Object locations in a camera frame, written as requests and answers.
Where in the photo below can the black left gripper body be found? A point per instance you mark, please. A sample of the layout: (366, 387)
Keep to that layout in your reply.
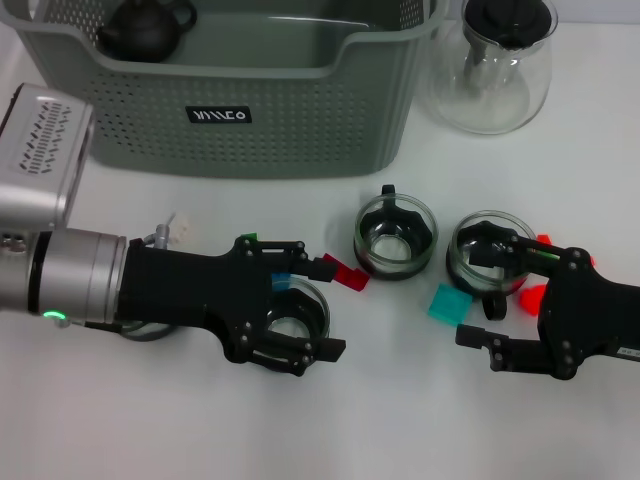
(200, 290)

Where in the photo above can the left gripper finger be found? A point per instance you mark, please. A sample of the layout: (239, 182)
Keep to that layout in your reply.
(300, 257)
(310, 352)

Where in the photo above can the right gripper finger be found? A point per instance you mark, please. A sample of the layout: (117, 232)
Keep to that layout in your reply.
(515, 352)
(530, 255)

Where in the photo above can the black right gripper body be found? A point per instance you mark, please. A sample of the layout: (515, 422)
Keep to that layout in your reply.
(590, 320)

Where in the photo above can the green translucent toy brick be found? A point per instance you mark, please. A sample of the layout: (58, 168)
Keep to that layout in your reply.
(250, 236)

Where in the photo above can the white toy brick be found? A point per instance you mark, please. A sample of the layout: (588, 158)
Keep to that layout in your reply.
(182, 227)

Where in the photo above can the grey-green perforated storage bin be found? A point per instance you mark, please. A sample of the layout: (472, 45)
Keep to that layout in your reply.
(300, 125)

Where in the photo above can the blue square toy plate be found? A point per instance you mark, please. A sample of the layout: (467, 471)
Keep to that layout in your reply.
(281, 282)

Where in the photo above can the red sloped toy brick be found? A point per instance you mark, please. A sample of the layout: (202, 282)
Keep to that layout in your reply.
(530, 300)

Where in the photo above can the dark red toy brick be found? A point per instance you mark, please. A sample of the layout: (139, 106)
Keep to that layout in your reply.
(350, 277)

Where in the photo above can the left gripper silver plug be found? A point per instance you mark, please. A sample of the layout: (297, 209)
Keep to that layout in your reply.
(161, 235)

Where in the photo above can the teal square toy plate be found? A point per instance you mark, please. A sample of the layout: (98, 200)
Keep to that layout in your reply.
(447, 306)

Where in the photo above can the clear glass carafe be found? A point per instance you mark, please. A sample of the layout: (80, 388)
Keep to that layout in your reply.
(490, 100)

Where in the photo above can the black carafe lid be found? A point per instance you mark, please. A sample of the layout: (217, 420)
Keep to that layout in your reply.
(510, 20)

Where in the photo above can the dark clay teapot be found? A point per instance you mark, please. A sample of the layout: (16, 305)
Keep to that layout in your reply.
(145, 35)

